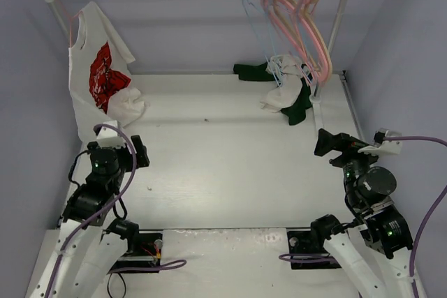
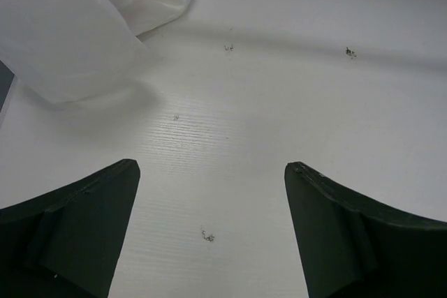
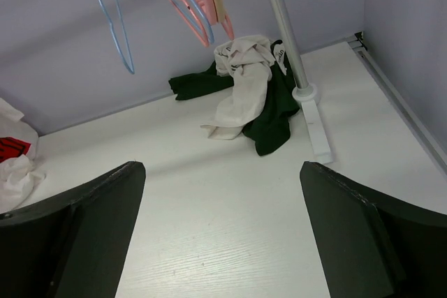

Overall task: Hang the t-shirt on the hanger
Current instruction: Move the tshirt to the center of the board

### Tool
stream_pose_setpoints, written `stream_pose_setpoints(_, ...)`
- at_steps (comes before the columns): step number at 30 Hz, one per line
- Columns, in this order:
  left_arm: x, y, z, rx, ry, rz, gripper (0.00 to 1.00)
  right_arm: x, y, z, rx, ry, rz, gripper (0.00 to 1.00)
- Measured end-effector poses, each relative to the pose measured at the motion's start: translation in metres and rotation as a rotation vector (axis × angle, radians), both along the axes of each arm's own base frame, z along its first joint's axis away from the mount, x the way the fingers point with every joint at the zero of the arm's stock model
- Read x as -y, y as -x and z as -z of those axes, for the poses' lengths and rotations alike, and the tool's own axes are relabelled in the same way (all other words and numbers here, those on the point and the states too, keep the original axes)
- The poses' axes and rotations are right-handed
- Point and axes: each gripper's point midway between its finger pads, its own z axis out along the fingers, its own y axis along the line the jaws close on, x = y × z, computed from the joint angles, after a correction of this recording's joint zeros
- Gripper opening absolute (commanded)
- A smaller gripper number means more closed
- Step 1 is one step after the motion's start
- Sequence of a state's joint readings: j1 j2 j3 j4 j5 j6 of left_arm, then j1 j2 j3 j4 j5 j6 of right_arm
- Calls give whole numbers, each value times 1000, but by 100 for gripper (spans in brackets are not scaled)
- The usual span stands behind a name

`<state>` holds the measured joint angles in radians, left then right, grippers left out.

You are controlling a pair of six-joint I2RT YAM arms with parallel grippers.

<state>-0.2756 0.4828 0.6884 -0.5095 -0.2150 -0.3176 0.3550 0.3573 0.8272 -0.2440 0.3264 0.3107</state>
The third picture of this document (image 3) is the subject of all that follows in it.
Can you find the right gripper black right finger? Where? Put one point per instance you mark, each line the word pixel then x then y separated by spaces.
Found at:
pixel 371 244

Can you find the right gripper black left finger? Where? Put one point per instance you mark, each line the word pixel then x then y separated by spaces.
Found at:
pixel 73 244

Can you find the white and green t-shirt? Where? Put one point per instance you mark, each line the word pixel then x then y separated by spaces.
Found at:
pixel 260 105

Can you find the light blue wire hanger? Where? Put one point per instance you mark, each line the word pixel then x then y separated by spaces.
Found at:
pixel 119 35

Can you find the white t-shirt red print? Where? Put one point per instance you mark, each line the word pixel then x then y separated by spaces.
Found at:
pixel 19 143

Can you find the white metal clothes rack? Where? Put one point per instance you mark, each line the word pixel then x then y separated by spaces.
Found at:
pixel 305 92

